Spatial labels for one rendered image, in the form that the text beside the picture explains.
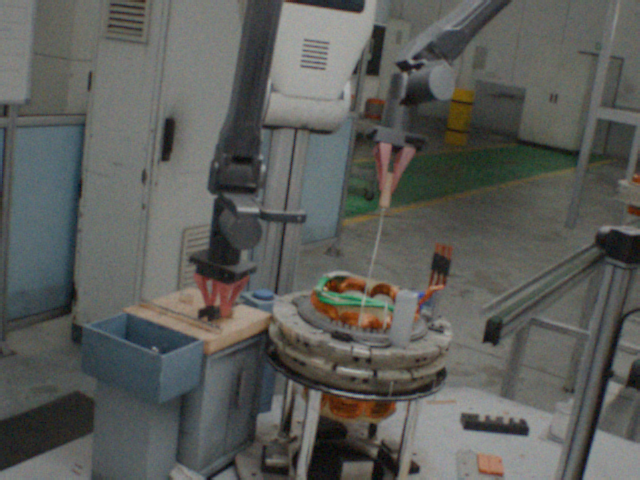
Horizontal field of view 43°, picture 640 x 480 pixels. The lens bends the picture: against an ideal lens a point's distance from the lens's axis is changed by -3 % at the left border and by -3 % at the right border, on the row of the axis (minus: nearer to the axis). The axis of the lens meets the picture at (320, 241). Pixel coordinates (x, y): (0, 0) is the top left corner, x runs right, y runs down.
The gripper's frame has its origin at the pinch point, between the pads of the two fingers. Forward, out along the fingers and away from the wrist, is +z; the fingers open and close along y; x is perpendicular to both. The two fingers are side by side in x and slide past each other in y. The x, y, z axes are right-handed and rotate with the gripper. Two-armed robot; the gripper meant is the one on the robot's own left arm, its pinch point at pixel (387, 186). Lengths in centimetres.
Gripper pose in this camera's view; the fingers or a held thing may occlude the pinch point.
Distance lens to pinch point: 143.1
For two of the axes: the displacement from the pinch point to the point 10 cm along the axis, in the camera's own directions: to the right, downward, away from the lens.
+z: -1.8, 9.8, -1.2
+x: -1.2, 1.0, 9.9
